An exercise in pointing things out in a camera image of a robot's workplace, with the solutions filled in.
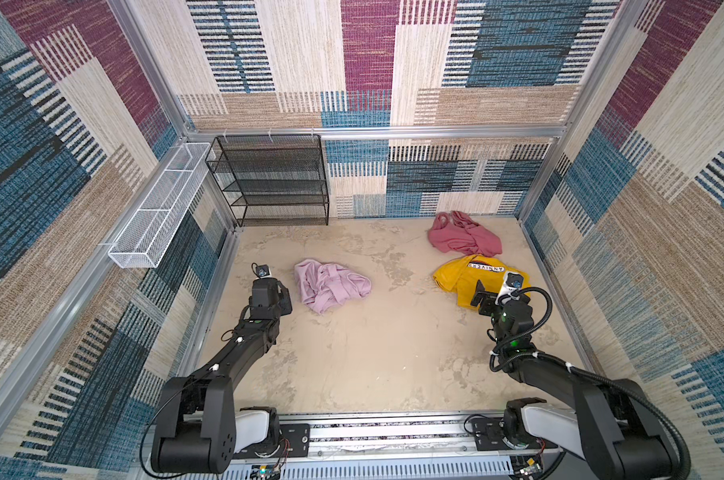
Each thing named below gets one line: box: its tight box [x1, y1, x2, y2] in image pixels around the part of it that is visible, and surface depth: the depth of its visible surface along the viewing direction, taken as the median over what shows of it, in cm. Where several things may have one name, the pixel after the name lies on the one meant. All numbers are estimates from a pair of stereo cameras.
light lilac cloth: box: [295, 259, 371, 314], surface depth 98 cm
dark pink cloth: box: [428, 211, 502, 257], surface depth 109 cm
